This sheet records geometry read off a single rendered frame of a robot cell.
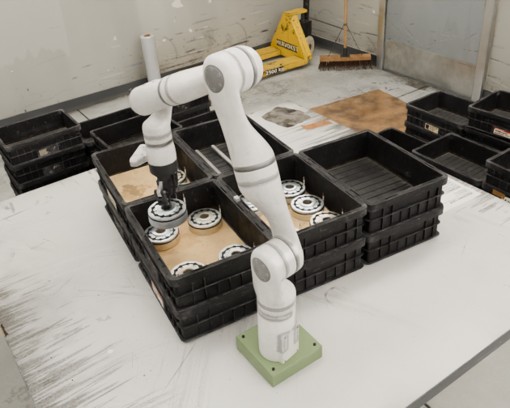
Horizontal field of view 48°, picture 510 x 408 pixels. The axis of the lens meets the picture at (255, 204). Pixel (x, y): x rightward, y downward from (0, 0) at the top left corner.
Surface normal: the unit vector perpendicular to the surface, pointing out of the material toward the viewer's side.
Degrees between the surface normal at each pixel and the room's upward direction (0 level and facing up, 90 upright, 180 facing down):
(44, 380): 0
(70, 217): 0
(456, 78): 90
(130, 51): 90
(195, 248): 0
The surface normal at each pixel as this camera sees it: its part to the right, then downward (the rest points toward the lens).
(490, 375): -0.07, -0.84
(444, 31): -0.82, 0.36
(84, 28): 0.58, 0.42
